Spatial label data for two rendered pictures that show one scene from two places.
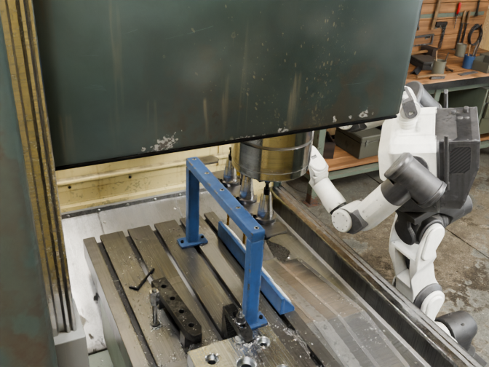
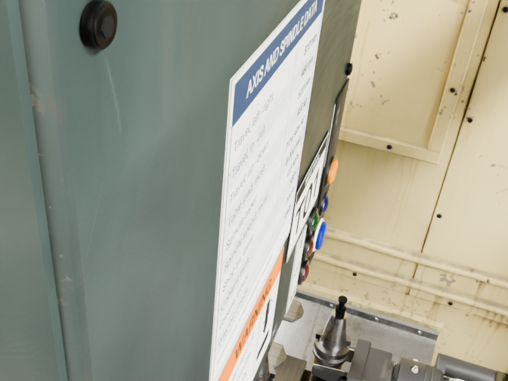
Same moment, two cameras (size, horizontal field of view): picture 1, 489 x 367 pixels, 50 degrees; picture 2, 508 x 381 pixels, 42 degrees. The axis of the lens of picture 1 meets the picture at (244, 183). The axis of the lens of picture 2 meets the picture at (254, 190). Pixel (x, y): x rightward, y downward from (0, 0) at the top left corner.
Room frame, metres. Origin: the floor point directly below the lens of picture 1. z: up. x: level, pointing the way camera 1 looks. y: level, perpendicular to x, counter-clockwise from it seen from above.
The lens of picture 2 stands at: (0.88, -0.40, 2.08)
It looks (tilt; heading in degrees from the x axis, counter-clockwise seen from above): 36 degrees down; 44
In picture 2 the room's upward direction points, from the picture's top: 6 degrees clockwise
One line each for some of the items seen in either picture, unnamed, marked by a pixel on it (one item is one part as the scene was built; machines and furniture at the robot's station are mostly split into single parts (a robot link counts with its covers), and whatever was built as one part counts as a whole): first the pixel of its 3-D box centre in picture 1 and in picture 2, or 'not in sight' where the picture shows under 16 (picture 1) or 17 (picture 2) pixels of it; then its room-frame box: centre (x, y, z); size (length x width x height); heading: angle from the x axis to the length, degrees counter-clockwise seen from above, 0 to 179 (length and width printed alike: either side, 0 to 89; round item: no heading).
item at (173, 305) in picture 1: (177, 313); not in sight; (1.12, 0.17, 0.93); 0.26 x 0.05 x 0.06; 33
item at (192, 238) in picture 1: (192, 205); not in sight; (1.52, 0.17, 1.05); 0.10 x 0.05 x 0.30; 118
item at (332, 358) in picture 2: not in sight; (331, 346); (1.54, 0.01, 1.22); 0.06 x 0.06 x 0.03
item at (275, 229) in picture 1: (274, 229); not in sight; (1.15, -0.09, 1.21); 0.07 x 0.05 x 0.01; 118
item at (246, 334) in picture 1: (238, 329); not in sight; (1.03, -0.01, 0.97); 0.13 x 0.03 x 0.15; 28
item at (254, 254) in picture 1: (252, 283); not in sight; (1.13, -0.04, 1.05); 0.10 x 0.05 x 0.30; 118
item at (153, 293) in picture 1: (154, 306); not in sight; (1.10, 0.23, 0.96); 0.03 x 0.03 x 0.13
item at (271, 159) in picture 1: (272, 137); not in sight; (0.95, -0.05, 1.56); 0.16 x 0.16 x 0.12
